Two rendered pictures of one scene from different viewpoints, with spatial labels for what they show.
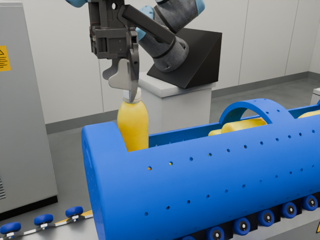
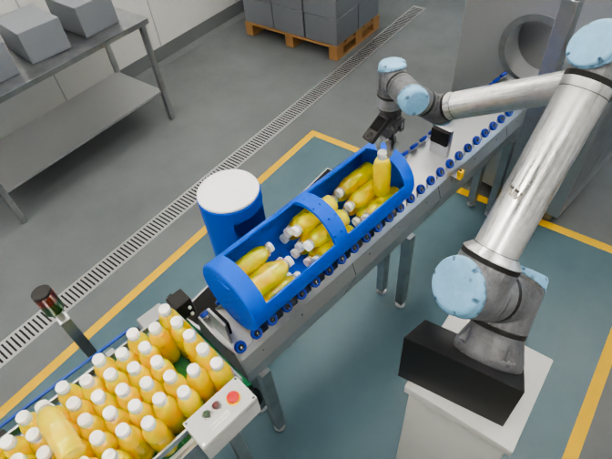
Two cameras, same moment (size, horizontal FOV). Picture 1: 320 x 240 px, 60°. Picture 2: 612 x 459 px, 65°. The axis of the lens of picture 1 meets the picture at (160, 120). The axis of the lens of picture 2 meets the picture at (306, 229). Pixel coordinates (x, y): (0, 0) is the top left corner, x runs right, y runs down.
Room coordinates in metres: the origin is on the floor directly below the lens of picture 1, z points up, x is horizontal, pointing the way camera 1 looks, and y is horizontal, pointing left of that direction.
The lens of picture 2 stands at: (1.82, -0.69, 2.47)
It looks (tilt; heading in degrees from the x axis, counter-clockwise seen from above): 48 degrees down; 161
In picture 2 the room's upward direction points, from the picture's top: 6 degrees counter-clockwise
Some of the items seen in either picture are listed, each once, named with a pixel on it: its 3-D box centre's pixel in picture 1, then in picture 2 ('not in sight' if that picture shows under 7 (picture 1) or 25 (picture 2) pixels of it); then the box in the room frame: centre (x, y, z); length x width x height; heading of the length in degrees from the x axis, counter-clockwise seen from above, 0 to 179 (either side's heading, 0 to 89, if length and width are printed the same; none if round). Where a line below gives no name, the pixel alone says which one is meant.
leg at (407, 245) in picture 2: not in sight; (403, 272); (0.51, 0.28, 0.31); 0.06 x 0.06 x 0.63; 22
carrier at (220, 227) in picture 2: not in sight; (244, 253); (0.22, -0.49, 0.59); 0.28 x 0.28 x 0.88
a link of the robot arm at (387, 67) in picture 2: not in sight; (392, 78); (0.57, 0.08, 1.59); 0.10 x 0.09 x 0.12; 176
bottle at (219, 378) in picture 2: not in sight; (223, 377); (1.03, -0.77, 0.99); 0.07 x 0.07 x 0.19
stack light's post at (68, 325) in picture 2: not in sight; (120, 386); (0.64, -1.21, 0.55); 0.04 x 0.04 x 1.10; 22
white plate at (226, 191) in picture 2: not in sight; (228, 190); (0.22, -0.49, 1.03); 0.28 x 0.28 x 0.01
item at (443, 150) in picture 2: not in sight; (440, 141); (0.34, 0.52, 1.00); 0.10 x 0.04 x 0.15; 22
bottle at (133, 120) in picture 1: (133, 134); (382, 174); (0.58, 0.06, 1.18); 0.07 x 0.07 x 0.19
